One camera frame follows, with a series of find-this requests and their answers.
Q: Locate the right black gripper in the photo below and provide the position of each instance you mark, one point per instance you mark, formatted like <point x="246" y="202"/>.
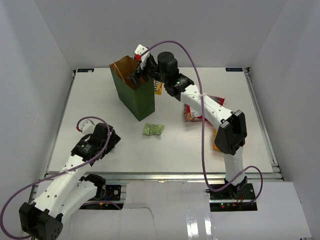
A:
<point x="136" y="76"/>

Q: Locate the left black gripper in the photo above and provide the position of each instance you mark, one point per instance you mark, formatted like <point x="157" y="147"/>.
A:
<point x="114" y="139"/>

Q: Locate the green brown paper bag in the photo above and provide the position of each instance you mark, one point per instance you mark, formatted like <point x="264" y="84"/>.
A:
<point x="140" y="101"/>

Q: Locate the yellow m&m candy packet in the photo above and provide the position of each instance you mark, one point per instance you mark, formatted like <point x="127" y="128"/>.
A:
<point x="158" y="87"/>

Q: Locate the light green candy packet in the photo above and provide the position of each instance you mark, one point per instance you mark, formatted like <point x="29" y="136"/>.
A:
<point x="151" y="129"/>

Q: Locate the orange snack bag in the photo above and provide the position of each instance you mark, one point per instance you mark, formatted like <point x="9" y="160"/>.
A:
<point x="214" y="140"/>

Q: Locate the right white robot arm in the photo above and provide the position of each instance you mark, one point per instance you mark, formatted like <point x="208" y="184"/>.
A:
<point x="230" y="126"/>

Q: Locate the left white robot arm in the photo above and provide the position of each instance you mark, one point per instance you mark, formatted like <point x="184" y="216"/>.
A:
<point x="44" y="218"/>

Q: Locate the left blue corner label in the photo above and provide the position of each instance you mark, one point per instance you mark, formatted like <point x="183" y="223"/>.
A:
<point x="85" y="70"/>

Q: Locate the blue corner label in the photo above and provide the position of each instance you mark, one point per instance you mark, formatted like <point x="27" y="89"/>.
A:
<point x="85" y="70"/>
<point x="234" y="69"/>

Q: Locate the right blue corner label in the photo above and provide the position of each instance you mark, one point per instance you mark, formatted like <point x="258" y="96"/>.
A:
<point x="234" y="69"/>

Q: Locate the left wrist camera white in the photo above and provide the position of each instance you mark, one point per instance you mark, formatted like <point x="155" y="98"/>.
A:
<point x="87" y="127"/>

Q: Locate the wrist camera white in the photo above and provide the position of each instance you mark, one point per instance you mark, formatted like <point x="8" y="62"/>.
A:
<point x="141" y="53"/>
<point x="87" y="127"/>

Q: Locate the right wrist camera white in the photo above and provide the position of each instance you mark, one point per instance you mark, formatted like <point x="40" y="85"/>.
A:
<point x="141" y="53"/>

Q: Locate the aluminium front rail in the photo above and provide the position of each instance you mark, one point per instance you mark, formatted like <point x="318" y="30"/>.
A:
<point x="198" y="177"/>

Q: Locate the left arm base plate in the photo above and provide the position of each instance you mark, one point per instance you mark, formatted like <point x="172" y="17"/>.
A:
<point x="108" y="193"/>

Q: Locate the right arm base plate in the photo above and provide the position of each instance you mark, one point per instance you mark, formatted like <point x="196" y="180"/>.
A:
<point x="223" y="201"/>

